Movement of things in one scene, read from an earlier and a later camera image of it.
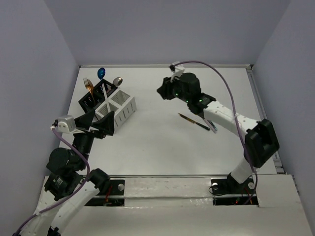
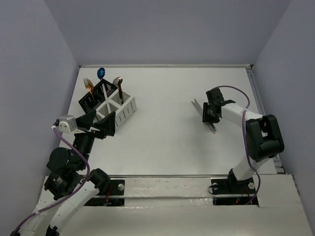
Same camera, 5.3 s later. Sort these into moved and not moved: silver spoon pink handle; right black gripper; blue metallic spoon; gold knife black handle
Moved: gold knife black handle; right black gripper
Not moved: silver spoon pink handle; blue metallic spoon
